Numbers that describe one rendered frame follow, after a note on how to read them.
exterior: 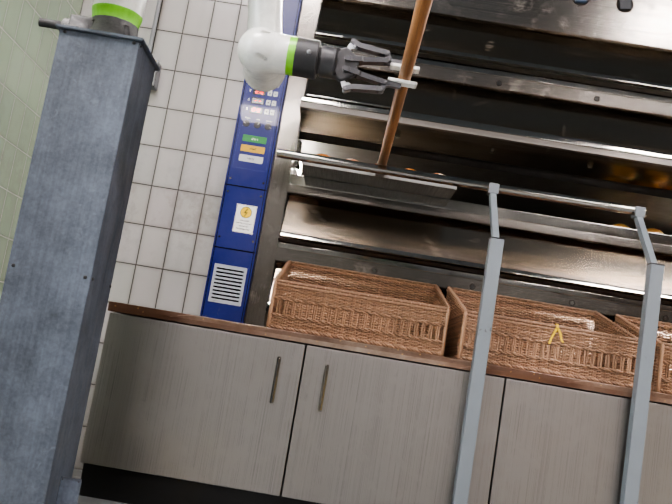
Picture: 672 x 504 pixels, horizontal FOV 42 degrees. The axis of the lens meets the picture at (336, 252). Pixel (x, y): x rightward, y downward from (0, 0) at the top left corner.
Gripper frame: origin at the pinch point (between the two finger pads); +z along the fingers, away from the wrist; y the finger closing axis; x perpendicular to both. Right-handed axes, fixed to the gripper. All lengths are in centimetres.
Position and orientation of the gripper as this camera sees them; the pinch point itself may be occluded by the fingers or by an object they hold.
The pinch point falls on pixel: (403, 75)
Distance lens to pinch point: 212.1
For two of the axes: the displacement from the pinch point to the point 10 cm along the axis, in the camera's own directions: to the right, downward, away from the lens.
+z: 9.8, 1.7, -0.1
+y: -1.7, 9.7, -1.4
